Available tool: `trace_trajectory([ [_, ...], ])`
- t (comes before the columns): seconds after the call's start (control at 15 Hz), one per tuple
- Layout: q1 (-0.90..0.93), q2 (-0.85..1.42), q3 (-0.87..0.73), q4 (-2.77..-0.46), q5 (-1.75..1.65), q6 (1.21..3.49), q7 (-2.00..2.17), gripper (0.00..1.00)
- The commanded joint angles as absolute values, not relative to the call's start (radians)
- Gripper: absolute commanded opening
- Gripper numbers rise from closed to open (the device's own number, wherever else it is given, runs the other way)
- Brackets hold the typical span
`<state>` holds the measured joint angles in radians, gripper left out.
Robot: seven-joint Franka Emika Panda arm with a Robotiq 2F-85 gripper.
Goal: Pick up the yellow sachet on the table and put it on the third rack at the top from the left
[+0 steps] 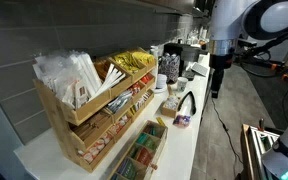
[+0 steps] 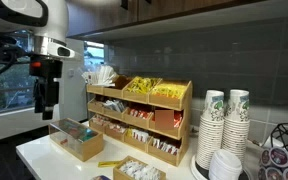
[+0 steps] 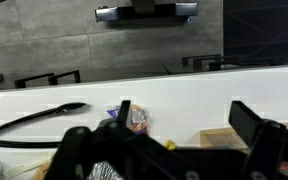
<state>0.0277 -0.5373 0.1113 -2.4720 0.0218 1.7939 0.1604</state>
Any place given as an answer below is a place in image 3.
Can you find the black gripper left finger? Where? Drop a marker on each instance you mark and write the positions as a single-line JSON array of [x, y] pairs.
[[131, 156]]

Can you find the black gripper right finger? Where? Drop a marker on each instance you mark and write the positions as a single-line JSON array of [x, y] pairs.
[[262, 162]]

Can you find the small yellow sachet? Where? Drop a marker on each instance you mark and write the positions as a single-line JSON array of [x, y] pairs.
[[170, 145]]

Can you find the foil wrapped packet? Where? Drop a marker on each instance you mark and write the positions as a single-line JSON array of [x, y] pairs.
[[104, 171]]

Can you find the orange purple snack packet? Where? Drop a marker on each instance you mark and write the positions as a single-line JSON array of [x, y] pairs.
[[136, 118]]

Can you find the wooden tray box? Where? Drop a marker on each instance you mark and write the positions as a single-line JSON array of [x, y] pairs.
[[222, 138]]

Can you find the black plastic spoon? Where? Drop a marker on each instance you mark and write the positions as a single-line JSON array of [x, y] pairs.
[[67, 108]]

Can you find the white plastic fork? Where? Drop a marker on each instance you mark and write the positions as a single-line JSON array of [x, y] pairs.
[[15, 171]]

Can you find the chrome cabinet handle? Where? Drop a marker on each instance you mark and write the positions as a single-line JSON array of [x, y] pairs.
[[182, 9]]

